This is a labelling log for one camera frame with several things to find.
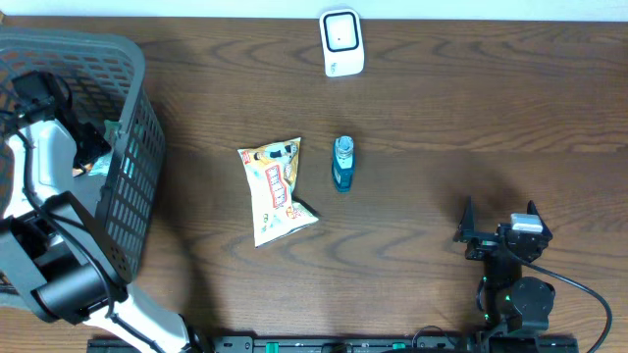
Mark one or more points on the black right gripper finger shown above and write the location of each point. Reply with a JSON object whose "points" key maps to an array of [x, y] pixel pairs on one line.
{"points": [[533, 211], [466, 228]]}

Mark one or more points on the white barcode scanner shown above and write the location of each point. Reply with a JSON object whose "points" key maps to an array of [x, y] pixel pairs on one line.
{"points": [[342, 43]]}

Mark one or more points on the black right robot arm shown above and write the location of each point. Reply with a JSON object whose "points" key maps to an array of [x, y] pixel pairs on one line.
{"points": [[515, 306]]}

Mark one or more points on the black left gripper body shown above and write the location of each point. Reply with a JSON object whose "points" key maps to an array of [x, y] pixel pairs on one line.
{"points": [[87, 136]]}

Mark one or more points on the yellow snack bag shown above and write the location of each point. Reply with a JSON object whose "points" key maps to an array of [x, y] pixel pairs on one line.
{"points": [[271, 172]]}

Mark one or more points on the dark grey plastic basket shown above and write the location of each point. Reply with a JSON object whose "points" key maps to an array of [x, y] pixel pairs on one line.
{"points": [[60, 52]]}

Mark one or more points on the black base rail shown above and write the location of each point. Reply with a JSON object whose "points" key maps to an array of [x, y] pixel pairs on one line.
{"points": [[426, 342]]}

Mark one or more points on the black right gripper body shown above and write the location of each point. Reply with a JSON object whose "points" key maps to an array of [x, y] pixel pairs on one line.
{"points": [[482, 248]]}

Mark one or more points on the blue mouthwash bottle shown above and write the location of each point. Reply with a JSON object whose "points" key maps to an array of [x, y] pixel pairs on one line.
{"points": [[343, 163]]}

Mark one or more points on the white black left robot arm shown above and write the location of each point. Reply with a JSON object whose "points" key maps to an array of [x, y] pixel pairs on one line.
{"points": [[71, 239]]}

